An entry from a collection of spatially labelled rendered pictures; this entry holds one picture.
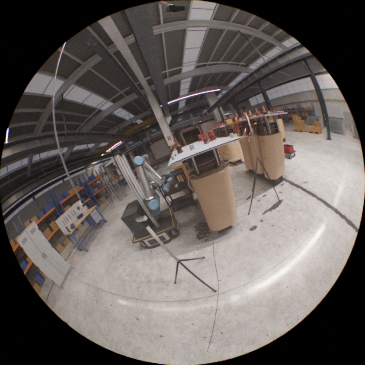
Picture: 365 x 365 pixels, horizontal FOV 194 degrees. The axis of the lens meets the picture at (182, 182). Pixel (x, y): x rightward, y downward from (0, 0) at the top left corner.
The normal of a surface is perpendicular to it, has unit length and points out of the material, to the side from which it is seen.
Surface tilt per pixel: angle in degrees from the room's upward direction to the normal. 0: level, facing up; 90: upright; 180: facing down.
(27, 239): 90
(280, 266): 0
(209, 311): 0
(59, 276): 90
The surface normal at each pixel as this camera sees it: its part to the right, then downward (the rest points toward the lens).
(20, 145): 0.92, -0.37
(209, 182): 0.06, 0.35
